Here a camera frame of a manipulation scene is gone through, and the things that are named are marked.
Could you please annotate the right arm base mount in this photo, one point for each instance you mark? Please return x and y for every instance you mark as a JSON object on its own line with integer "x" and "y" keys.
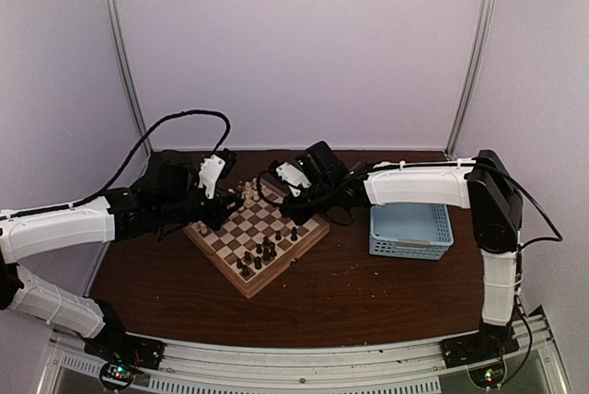
{"x": 475, "y": 348}

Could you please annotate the light blue plastic basket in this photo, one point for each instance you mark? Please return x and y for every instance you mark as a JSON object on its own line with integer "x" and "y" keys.
{"x": 410, "y": 231}

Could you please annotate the wooden chess board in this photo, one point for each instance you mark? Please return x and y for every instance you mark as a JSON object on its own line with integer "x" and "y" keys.
{"x": 223, "y": 248}

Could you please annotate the aluminium frame post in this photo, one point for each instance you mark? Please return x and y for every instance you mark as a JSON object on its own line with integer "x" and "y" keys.
{"x": 481, "y": 34}
{"x": 125, "y": 70}

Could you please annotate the right aluminium frame post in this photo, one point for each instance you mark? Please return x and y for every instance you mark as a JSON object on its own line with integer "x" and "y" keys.
{"x": 481, "y": 34}

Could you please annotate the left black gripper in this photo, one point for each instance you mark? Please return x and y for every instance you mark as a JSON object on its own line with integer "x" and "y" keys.
{"x": 218, "y": 214}

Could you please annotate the front aluminium rail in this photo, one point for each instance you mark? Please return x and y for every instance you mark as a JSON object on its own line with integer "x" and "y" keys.
{"x": 403, "y": 367}

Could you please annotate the left aluminium frame post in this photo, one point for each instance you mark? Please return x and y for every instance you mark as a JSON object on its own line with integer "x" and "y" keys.
{"x": 125, "y": 70}

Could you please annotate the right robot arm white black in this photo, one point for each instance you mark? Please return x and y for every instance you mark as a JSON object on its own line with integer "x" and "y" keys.
{"x": 505, "y": 218}

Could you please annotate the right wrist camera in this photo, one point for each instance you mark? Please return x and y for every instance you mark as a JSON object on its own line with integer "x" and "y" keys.
{"x": 292, "y": 177}

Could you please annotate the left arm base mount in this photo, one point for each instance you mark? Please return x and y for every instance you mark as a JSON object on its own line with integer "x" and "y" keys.
{"x": 134, "y": 351}

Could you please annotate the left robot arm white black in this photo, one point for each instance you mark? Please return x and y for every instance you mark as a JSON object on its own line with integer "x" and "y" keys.
{"x": 172, "y": 194}

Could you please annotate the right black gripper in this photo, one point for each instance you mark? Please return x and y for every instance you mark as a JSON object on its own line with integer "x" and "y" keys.
{"x": 297, "y": 214}

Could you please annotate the row of white chess pieces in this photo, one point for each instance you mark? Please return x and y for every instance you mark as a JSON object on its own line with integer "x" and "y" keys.
{"x": 246, "y": 190}

